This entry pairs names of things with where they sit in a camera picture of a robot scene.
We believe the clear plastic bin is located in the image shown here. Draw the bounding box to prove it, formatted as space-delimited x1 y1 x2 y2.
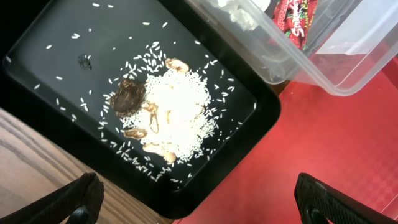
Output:
188 0 397 96

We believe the red serving tray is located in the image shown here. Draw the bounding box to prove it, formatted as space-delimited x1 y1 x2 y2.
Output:
183 59 397 224

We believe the food scraps and rice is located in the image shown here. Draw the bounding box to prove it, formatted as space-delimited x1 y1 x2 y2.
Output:
4 2 257 190

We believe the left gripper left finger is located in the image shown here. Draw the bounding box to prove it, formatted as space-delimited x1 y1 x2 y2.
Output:
1 172 104 224

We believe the red snack wrapper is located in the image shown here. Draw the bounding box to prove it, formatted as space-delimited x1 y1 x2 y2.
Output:
272 0 318 50

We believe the white tissue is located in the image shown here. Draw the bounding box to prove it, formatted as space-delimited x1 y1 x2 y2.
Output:
208 0 279 31

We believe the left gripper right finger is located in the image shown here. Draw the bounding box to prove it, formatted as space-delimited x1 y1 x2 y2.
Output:
294 173 397 224

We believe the black tray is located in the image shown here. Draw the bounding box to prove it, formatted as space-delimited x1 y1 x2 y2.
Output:
1 1 281 219

